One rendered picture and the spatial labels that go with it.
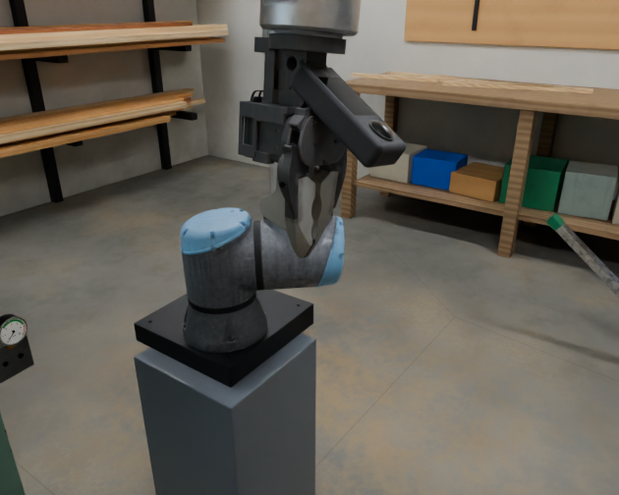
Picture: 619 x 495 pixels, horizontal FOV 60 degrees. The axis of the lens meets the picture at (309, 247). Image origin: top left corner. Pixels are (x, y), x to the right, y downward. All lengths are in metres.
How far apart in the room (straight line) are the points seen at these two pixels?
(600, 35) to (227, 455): 2.92
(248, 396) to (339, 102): 0.79
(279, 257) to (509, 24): 2.71
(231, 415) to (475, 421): 1.05
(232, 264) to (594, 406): 1.49
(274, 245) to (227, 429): 0.39
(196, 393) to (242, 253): 0.31
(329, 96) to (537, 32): 3.08
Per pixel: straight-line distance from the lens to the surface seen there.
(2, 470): 1.52
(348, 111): 0.48
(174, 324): 1.31
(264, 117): 0.52
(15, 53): 3.46
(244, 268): 1.10
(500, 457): 1.89
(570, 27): 3.50
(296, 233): 0.53
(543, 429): 2.03
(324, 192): 0.54
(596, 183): 3.13
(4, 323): 1.27
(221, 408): 1.15
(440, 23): 3.71
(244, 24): 4.61
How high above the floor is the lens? 1.28
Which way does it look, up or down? 24 degrees down
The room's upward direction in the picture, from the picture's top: straight up
